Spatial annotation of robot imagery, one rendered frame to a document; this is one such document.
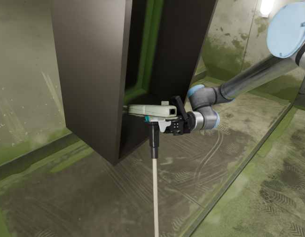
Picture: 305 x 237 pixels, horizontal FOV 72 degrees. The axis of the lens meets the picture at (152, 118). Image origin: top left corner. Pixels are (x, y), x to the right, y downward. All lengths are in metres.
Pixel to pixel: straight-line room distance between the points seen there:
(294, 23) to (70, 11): 0.62
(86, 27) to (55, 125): 1.13
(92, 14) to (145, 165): 1.12
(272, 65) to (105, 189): 1.13
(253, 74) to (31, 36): 1.58
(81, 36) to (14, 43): 1.15
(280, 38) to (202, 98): 0.52
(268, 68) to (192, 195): 0.88
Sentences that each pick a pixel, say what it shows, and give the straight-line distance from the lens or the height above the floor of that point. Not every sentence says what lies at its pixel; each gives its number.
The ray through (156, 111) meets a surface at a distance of 0.77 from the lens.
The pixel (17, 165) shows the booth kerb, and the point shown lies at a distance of 1.72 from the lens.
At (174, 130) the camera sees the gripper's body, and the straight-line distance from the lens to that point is 0.86.
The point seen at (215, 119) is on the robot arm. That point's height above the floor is 0.61.
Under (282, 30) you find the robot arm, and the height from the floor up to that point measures 1.05.
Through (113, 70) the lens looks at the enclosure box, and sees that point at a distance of 0.69.
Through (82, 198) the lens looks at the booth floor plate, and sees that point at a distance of 1.44.
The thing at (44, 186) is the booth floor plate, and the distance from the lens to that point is 1.59.
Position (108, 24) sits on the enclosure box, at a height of 1.05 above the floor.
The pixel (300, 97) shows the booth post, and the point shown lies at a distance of 2.77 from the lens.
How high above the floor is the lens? 1.14
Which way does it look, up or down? 32 degrees down
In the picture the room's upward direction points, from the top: straight up
